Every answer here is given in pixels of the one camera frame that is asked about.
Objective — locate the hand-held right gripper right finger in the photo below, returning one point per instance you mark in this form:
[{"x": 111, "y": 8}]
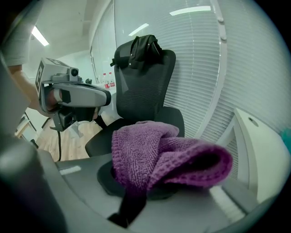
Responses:
[{"x": 193, "y": 211}]

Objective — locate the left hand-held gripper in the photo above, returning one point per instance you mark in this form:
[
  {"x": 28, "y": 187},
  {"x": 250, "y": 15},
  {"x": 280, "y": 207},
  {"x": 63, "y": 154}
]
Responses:
[{"x": 50, "y": 70}]

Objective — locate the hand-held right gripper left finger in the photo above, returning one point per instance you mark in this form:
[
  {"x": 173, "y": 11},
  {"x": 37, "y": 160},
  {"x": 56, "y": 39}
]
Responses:
[{"x": 79, "y": 182}]

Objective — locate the purple microfibre cloth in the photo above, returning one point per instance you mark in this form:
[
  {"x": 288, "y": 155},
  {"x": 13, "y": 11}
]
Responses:
[{"x": 159, "y": 154}]

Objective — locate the person's left forearm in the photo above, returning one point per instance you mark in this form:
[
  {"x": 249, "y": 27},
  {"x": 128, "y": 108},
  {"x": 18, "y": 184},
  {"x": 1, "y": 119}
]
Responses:
[{"x": 25, "y": 91}]

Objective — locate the teal fluffy cloth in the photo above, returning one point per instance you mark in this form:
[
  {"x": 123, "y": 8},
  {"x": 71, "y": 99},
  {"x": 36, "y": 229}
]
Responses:
[{"x": 287, "y": 134}]

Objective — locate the person's left hand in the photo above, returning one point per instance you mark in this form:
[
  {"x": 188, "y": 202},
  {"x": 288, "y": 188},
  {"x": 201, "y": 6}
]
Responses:
[{"x": 54, "y": 97}]

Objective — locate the clear red-cap water bottle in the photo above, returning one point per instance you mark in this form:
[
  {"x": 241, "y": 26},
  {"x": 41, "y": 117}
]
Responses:
[
  {"x": 105, "y": 84},
  {"x": 112, "y": 82}
]

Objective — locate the black office chair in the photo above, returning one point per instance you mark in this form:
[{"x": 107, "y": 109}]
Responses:
[{"x": 141, "y": 91}]

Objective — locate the black jacket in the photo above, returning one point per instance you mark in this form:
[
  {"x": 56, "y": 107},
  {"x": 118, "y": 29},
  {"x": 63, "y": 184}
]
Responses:
[{"x": 143, "y": 50}]

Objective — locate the ceiling light panel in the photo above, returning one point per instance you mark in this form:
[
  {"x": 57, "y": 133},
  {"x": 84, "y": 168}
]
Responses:
[{"x": 39, "y": 36}]

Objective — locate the white desk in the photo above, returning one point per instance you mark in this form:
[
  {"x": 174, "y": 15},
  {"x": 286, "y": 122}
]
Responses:
[{"x": 261, "y": 148}]

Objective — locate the white window blinds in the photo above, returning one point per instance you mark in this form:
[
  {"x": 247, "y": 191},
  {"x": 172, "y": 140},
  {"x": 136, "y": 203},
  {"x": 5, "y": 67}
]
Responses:
[{"x": 193, "y": 79}]

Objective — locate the grey fisheye camera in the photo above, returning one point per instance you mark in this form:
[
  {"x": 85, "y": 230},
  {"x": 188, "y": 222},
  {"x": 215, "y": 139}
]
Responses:
[{"x": 73, "y": 72}]

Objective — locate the black camera box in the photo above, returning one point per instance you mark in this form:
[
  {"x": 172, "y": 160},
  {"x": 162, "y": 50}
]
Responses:
[{"x": 66, "y": 119}]

